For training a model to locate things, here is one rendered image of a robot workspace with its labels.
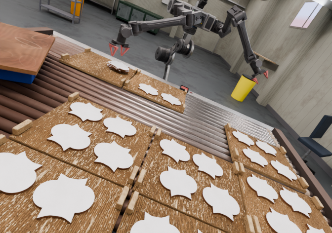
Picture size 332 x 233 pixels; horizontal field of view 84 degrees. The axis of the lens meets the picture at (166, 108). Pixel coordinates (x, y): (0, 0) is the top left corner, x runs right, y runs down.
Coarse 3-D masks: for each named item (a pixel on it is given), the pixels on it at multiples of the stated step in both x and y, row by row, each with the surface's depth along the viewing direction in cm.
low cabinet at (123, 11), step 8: (120, 0) 847; (120, 8) 862; (128, 8) 860; (136, 8) 859; (120, 16) 878; (128, 16) 876; (136, 16) 875; (144, 16) 874; (152, 16) 872; (160, 16) 974; (152, 32) 906
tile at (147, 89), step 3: (141, 84) 124; (144, 84) 125; (141, 87) 120; (144, 87) 121; (147, 87) 123; (150, 87) 125; (144, 90) 118; (147, 90) 119; (150, 90) 121; (153, 90) 123; (156, 90) 125; (147, 93) 116; (150, 93) 117; (153, 93) 119; (156, 93) 121
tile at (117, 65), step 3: (111, 63) 126; (114, 63) 128; (117, 63) 130; (120, 63) 132; (114, 66) 125; (117, 66) 125; (120, 66) 127; (123, 66) 129; (126, 66) 132; (117, 69) 123; (120, 69) 125; (123, 69) 125; (126, 69) 127
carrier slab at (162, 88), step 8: (136, 80) 128; (144, 80) 133; (152, 80) 139; (128, 88) 113; (136, 88) 118; (160, 88) 132; (168, 88) 138; (176, 88) 145; (144, 96) 114; (152, 96) 117; (160, 96) 121; (176, 96) 131; (184, 96) 137; (160, 104) 115; (168, 104) 116
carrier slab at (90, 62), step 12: (60, 60) 111; (72, 60) 117; (84, 60) 124; (96, 60) 131; (108, 60) 140; (84, 72) 113; (96, 72) 115; (108, 72) 122; (132, 72) 138; (120, 84) 114
